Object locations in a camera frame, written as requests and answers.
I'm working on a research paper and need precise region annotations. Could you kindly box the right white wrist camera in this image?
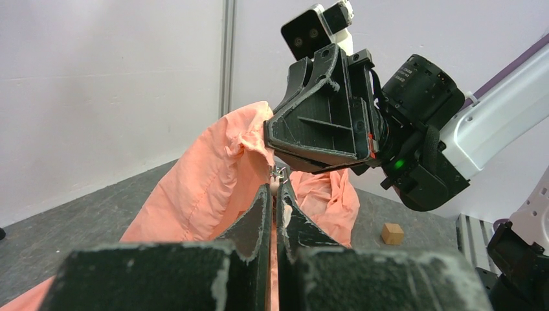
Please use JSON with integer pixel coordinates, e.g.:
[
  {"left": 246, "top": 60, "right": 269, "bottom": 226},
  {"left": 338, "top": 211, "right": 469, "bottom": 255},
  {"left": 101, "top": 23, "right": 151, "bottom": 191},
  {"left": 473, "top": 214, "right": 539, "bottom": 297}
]
[{"left": 280, "top": 1, "right": 354, "bottom": 60}]

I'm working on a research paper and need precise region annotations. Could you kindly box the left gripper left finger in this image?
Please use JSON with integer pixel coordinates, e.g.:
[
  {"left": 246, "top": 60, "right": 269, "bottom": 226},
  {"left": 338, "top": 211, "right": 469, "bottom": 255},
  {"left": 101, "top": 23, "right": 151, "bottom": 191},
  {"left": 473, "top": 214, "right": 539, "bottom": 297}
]
[{"left": 40, "top": 185, "right": 272, "bottom": 310}]

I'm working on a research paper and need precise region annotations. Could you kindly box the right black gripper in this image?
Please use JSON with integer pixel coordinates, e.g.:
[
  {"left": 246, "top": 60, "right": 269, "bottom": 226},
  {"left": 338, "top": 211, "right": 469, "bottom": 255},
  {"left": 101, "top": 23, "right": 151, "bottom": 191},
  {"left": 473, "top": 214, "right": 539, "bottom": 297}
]
[{"left": 264, "top": 43, "right": 469, "bottom": 212}]

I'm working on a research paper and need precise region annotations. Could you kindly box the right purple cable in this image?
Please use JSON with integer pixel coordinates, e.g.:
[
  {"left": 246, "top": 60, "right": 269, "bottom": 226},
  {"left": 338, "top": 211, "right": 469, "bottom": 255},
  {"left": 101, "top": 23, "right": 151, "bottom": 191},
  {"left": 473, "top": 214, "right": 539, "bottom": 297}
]
[{"left": 461, "top": 32, "right": 549, "bottom": 110}]

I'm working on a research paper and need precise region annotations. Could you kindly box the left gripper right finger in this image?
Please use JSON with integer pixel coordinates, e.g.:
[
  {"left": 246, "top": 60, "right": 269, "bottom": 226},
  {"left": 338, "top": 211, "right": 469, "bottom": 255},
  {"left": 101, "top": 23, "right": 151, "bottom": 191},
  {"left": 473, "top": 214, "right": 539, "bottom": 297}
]
[{"left": 276, "top": 183, "right": 492, "bottom": 310}]

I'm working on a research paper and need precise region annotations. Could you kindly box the small brown wooden cube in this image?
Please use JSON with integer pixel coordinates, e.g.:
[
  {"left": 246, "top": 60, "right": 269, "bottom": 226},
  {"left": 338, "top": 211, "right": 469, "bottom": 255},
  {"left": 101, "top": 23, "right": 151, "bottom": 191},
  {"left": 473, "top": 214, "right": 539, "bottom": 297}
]
[{"left": 381, "top": 223, "right": 405, "bottom": 246}]

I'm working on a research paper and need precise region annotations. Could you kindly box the salmon pink thin jacket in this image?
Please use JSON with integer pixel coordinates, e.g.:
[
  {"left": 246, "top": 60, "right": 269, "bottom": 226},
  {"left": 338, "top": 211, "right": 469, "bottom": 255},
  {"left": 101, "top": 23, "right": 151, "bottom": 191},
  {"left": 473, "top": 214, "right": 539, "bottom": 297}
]
[{"left": 0, "top": 101, "right": 361, "bottom": 311}]

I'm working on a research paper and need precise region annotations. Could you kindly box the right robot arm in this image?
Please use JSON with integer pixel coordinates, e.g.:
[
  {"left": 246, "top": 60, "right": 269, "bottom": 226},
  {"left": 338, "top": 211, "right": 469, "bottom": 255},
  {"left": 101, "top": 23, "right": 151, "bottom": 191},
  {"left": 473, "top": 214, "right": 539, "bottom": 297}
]
[{"left": 264, "top": 38, "right": 548, "bottom": 310}]

